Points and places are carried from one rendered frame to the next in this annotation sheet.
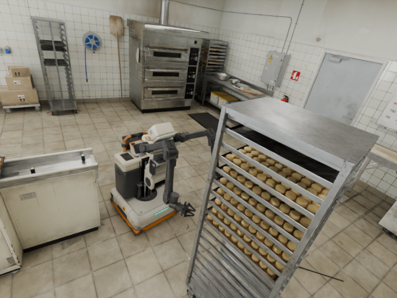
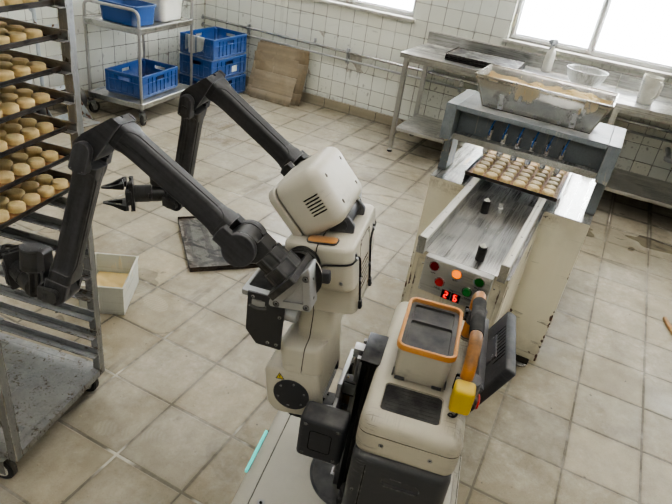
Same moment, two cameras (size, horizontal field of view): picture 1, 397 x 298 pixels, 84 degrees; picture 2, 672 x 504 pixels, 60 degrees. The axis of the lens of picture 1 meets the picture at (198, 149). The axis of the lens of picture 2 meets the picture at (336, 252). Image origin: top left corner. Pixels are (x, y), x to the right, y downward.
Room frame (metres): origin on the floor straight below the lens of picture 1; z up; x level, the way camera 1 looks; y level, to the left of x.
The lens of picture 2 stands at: (3.01, -0.23, 1.82)
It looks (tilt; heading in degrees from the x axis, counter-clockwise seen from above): 30 degrees down; 149
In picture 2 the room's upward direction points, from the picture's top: 9 degrees clockwise
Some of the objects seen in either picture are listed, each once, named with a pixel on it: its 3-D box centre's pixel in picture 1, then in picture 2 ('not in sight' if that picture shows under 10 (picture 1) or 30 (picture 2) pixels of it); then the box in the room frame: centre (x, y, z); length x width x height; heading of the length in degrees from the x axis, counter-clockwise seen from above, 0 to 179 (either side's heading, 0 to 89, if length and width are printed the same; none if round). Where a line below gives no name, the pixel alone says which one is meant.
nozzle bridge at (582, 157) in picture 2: not in sight; (525, 152); (1.24, 1.72, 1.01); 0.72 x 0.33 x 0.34; 36
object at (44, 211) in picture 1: (57, 200); (462, 307); (1.54, 1.31, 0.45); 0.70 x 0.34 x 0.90; 126
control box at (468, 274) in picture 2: (94, 166); (455, 282); (1.75, 1.01, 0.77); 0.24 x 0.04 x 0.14; 36
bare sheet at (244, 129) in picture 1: (290, 145); not in sight; (1.08, -0.49, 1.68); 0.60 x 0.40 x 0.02; 48
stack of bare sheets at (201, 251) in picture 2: not in sight; (217, 240); (0.06, 0.69, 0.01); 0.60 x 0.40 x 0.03; 173
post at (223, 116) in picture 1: (201, 218); (81, 176); (1.13, -0.11, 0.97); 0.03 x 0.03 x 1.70; 48
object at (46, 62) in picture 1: (55, 62); not in sight; (4.54, 3.20, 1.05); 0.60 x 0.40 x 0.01; 40
